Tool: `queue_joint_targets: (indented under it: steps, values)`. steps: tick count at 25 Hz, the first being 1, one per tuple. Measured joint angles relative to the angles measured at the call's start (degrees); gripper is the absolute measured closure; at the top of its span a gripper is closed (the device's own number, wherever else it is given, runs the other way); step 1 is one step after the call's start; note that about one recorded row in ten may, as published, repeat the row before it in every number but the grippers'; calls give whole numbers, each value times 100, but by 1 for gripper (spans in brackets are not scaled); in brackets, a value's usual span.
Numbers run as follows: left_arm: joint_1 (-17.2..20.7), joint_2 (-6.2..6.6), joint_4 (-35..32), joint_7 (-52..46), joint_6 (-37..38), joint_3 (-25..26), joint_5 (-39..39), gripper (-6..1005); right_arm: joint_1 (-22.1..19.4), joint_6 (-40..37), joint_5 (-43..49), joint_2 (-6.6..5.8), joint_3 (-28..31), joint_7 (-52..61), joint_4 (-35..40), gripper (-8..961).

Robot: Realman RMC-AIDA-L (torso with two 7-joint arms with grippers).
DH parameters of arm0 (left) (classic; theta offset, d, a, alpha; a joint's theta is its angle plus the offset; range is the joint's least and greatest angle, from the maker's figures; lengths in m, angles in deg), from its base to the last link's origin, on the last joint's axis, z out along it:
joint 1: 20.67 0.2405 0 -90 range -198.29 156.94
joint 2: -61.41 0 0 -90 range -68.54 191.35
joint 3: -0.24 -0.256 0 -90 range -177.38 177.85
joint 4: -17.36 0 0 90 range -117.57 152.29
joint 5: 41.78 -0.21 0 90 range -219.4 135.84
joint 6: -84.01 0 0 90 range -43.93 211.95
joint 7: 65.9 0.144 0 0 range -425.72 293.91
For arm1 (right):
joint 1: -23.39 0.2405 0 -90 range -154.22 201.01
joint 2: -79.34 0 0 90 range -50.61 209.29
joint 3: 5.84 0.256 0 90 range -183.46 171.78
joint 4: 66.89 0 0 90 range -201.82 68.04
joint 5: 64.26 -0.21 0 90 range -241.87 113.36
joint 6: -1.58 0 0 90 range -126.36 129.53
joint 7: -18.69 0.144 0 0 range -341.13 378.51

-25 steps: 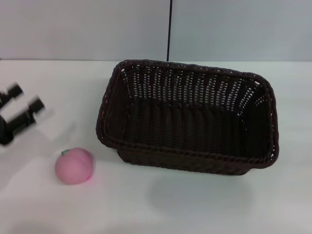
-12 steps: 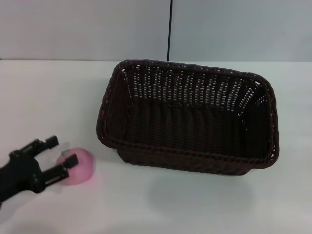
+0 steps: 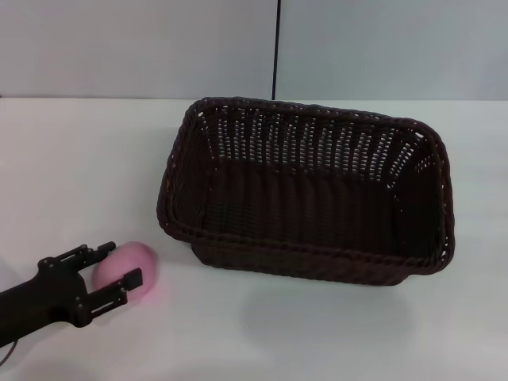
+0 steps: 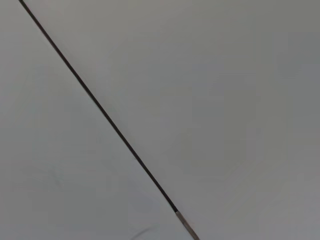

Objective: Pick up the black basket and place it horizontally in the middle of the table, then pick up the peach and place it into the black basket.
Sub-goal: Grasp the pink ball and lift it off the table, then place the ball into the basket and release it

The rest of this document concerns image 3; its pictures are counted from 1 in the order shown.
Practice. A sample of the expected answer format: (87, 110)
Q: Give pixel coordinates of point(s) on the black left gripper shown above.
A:
(61, 285)

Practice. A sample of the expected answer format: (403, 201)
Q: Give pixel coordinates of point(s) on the pink egg-shaped ball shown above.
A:
(131, 258)

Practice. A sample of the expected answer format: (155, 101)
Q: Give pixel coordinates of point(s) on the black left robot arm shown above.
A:
(21, 309)

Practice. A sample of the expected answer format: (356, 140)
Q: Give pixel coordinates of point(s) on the dark woven wicker basket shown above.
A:
(301, 206)

